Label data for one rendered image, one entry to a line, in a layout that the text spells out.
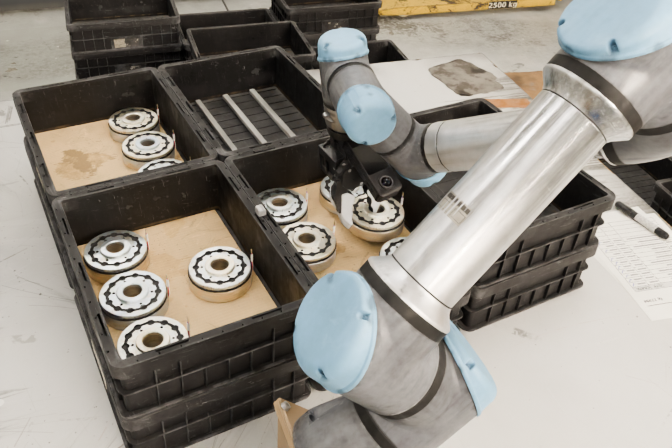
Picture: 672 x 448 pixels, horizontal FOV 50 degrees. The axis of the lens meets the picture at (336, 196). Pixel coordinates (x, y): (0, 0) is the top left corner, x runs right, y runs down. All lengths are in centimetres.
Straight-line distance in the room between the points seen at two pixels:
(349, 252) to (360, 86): 38
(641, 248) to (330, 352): 104
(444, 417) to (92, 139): 102
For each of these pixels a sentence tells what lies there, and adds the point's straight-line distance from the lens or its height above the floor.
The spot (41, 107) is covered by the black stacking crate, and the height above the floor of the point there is 89.
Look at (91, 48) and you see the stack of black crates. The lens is 279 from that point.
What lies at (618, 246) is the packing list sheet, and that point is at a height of 70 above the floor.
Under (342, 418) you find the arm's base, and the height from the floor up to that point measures 95.
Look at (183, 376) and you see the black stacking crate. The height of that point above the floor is 86.
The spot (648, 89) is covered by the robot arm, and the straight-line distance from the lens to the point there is 76.
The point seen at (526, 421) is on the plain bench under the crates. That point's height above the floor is 70.
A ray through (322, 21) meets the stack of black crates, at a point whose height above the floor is 53.
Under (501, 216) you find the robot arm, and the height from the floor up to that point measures 123.
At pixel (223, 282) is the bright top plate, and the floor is 86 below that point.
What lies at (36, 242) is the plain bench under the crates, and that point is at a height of 70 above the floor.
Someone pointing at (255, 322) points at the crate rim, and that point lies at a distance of 100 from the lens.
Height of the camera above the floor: 166
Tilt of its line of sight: 37 degrees down
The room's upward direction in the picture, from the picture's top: 4 degrees clockwise
